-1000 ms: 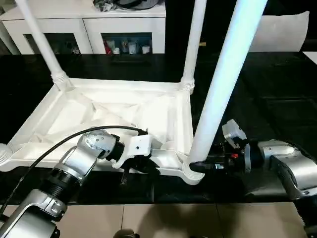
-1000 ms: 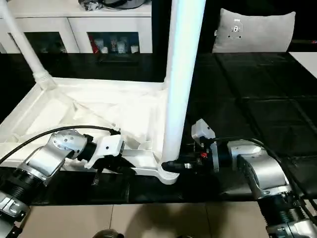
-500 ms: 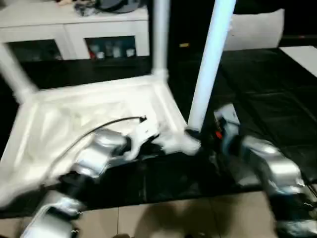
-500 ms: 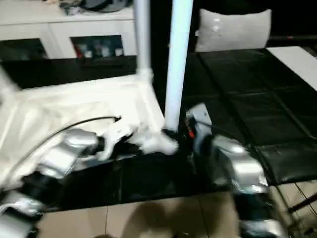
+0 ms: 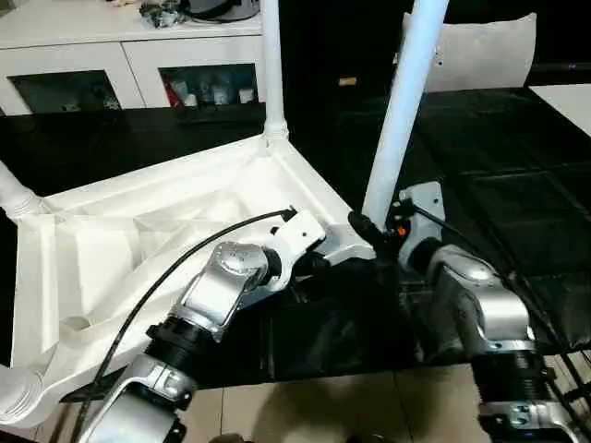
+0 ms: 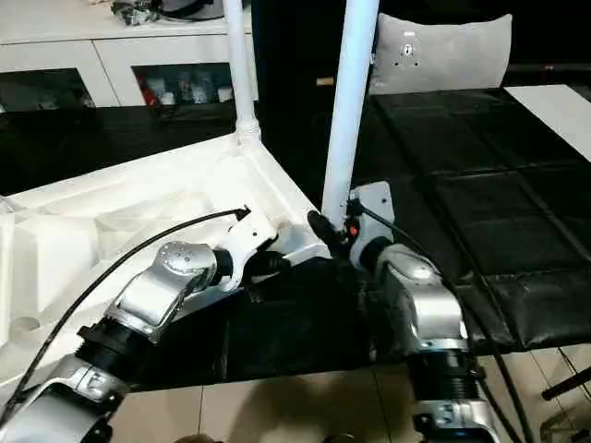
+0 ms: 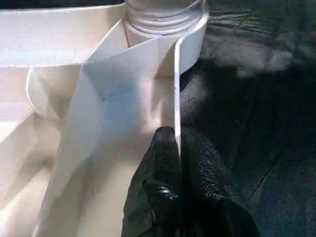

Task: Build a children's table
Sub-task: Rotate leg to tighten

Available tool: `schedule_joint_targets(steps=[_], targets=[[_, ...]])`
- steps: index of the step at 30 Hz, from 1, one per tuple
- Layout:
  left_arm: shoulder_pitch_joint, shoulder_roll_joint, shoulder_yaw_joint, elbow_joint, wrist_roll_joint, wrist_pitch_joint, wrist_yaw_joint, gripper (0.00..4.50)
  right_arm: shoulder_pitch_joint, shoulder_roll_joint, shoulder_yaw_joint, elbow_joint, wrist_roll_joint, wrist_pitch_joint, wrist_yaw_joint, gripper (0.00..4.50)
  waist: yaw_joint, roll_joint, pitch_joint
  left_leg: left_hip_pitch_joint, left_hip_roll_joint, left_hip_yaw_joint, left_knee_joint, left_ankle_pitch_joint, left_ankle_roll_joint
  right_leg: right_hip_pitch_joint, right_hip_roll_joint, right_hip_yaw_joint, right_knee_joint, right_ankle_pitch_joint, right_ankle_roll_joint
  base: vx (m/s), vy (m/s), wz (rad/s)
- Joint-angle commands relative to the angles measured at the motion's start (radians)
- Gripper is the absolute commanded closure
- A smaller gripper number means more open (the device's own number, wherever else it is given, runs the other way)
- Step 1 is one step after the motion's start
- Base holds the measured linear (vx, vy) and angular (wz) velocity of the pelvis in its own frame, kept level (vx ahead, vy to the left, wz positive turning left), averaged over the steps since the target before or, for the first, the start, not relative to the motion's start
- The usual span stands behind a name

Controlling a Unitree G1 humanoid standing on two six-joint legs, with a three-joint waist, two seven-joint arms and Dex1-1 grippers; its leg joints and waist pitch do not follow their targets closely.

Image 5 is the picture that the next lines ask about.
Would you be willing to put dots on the black work mat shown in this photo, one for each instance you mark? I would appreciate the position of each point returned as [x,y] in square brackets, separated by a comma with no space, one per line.
[508,152]

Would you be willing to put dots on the red packet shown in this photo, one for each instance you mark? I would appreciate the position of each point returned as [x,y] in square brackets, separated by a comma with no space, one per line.
[174,92]

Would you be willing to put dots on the dark round robot body part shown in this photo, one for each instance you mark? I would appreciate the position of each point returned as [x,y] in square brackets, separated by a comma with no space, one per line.
[233,438]
[362,438]

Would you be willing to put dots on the white sideboard with glass doors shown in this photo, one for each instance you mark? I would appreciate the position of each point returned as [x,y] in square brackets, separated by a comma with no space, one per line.
[92,55]

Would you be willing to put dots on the white patterned jar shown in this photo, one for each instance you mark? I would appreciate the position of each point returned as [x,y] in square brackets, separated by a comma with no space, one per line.
[221,92]

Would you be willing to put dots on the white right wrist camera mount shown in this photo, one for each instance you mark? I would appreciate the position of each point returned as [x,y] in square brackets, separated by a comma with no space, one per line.
[427,198]

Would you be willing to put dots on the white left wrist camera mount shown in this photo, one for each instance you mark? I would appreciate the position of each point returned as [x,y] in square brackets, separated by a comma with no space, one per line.
[300,231]

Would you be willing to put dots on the black speaker with gold label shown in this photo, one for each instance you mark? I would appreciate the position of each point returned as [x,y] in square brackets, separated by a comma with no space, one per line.
[332,46]

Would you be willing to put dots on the grey cushion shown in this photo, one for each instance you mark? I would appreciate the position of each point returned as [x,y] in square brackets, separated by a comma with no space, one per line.
[485,55]

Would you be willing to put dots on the grey helmet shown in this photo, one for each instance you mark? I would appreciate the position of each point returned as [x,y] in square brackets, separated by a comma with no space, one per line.
[221,8]

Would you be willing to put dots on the white plastic table leg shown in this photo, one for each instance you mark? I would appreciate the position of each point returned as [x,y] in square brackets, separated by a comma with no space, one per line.
[272,69]
[401,115]
[14,194]
[16,392]

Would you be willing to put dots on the small white cup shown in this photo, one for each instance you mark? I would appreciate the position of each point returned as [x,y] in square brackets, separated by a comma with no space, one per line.
[245,94]

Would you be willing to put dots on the white plastic table top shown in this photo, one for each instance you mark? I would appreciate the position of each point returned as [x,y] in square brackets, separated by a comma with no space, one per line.
[115,254]

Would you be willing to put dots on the white flat panel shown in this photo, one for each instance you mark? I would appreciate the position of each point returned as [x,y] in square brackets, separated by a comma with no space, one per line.
[565,104]

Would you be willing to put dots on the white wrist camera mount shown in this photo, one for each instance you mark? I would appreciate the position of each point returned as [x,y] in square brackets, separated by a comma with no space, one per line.
[300,231]
[427,198]

